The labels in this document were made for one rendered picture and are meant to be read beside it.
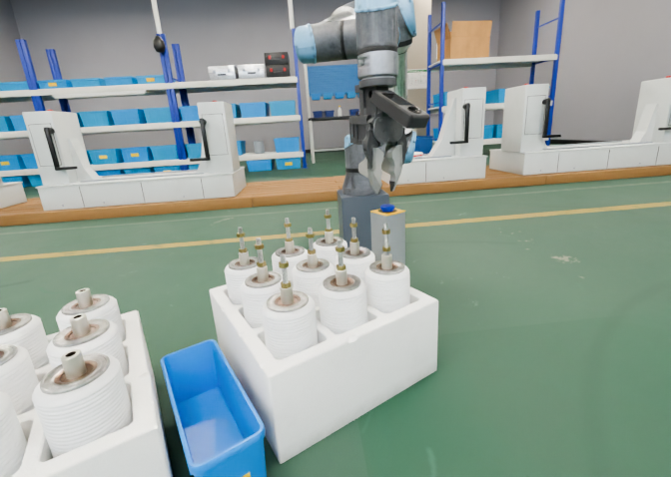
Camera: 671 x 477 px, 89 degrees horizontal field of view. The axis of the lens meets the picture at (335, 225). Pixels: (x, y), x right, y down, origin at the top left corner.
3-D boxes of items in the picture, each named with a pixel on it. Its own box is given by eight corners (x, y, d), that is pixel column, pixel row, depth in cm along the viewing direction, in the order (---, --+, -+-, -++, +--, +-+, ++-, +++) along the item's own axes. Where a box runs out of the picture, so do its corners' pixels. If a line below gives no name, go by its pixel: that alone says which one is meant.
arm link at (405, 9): (377, 156, 137) (366, -5, 105) (415, 155, 134) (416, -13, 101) (374, 171, 128) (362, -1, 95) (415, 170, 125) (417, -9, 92)
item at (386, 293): (418, 346, 75) (418, 271, 70) (379, 358, 72) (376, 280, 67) (396, 324, 84) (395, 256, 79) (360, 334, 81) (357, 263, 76)
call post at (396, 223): (372, 308, 106) (369, 212, 97) (389, 301, 109) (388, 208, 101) (387, 318, 100) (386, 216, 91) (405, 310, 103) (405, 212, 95)
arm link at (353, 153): (347, 166, 139) (345, 131, 135) (380, 164, 136) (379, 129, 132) (341, 169, 128) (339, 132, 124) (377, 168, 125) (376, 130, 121)
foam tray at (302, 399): (219, 351, 90) (208, 288, 85) (341, 304, 109) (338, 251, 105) (280, 465, 58) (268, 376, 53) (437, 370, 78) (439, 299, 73)
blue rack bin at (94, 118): (101, 128, 533) (98, 113, 528) (127, 126, 536) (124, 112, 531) (82, 127, 485) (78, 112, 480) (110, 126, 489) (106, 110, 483)
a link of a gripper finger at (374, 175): (363, 191, 72) (367, 146, 70) (381, 195, 67) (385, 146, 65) (351, 191, 70) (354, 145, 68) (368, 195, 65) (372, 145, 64)
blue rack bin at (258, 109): (247, 119, 551) (245, 105, 545) (271, 118, 553) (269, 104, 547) (241, 118, 503) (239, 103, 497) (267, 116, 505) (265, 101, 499)
